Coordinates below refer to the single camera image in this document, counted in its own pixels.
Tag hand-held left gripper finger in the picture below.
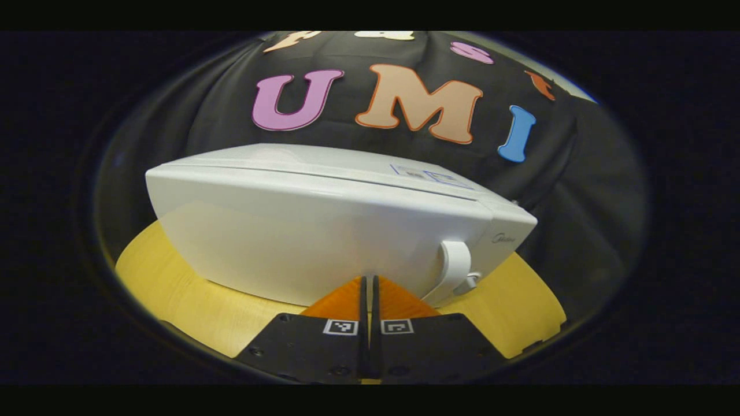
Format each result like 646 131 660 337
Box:
370 276 506 385
234 276 368 385

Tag white microwave oven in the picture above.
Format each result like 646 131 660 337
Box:
145 143 538 308

